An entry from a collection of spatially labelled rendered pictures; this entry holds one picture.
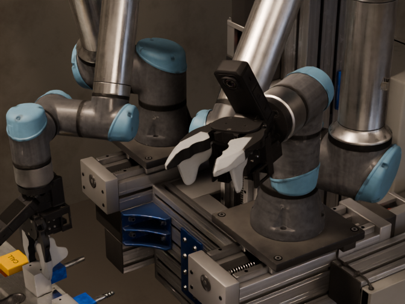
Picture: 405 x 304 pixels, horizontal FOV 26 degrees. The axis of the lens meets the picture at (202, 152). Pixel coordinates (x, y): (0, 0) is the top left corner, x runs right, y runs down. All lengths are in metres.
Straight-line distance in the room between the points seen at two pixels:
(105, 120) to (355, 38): 0.52
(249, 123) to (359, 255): 0.73
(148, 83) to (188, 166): 0.90
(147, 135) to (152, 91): 0.11
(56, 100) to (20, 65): 1.84
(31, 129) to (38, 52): 1.96
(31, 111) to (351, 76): 0.60
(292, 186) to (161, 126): 0.75
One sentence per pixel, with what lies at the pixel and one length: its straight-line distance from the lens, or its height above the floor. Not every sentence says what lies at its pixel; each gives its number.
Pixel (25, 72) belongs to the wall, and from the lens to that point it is 3.63.
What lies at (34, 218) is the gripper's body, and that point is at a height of 1.07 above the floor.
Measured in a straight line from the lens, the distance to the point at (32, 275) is 1.83.
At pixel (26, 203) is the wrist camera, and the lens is 1.75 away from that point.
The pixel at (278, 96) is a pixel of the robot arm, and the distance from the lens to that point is 1.25.
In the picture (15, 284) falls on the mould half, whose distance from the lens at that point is 1.90.
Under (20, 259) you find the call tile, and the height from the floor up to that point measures 0.84.
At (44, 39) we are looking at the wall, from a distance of 3.62.
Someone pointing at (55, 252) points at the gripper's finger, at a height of 0.98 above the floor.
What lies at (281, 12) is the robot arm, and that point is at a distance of 1.47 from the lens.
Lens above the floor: 1.96
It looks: 27 degrees down
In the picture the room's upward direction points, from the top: straight up
